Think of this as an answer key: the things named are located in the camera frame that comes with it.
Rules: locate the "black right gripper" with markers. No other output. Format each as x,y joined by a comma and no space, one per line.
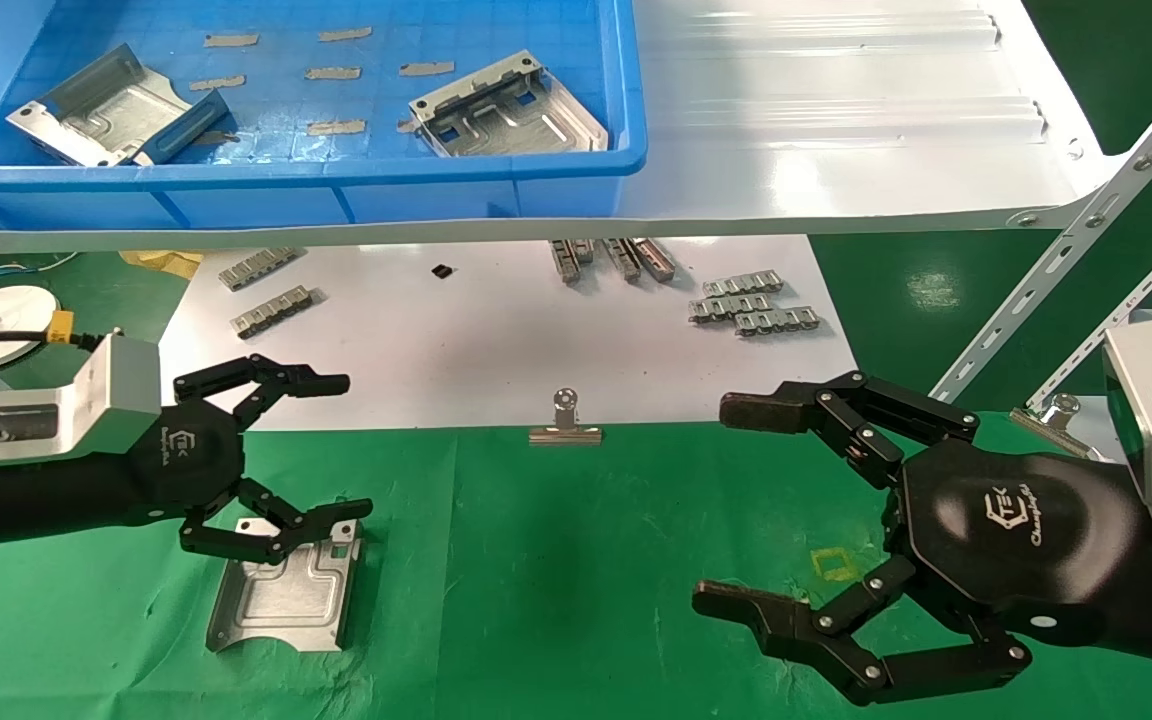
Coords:
1016,540

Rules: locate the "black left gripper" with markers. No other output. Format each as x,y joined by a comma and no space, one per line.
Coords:
186,462

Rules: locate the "stamped sheet metal part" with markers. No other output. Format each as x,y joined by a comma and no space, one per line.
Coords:
286,600
516,115
106,110

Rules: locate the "grey metal link strip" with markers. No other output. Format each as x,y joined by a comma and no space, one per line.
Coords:
274,311
654,258
623,260
726,308
258,268
778,321
566,260
744,284

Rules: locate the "white floor board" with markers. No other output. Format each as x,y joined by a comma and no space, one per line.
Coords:
486,350

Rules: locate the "silver binder clip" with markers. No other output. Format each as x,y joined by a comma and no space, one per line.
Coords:
566,432
1051,422

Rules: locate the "green cloth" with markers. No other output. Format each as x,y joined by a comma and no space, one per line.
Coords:
536,600

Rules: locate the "yellow crumpled tape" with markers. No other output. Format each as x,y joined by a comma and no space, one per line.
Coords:
164,262

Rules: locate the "blue plastic bin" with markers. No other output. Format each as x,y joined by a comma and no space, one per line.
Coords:
386,190

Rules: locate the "white metal shelf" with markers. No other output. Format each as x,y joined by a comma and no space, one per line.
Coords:
836,150

